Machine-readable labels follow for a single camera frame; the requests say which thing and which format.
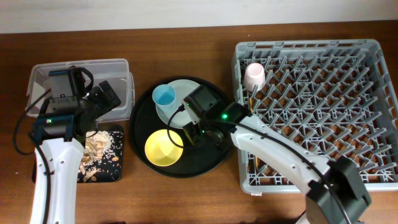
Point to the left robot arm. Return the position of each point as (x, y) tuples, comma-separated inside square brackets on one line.
[(69, 110)]

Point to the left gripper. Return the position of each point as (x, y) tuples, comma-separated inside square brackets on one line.
[(104, 106)]

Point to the food scraps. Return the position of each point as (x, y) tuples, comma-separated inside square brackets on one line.
[(96, 149)]

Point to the pink cup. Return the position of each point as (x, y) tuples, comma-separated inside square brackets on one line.
[(254, 75)]

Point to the yellow bowl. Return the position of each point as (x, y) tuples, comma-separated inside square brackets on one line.
[(160, 150)]

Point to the white label on bin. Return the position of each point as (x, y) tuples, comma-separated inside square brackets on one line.
[(37, 91)]

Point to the clear plastic waste bin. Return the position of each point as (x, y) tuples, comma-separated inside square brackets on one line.
[(115, 71)]

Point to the black rectangular tray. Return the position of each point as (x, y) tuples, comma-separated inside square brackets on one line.
[(105, 174)]

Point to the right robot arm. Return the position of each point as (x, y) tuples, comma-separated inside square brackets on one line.
[(334, 191)]

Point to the round black serving tray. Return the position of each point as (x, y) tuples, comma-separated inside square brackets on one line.
[(144, 121)]

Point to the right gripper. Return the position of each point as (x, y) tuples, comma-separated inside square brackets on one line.
[(194, 135)]

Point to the grey dishwasher rack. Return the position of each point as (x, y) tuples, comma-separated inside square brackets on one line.
[(333, 97)]

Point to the wooden chopstick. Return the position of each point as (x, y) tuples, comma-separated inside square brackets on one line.
[(251, 103)]

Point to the grey round plate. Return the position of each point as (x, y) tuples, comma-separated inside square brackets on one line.
[(183, 87)]

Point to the light blue cup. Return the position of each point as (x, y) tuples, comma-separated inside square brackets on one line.
[(165, 97)]

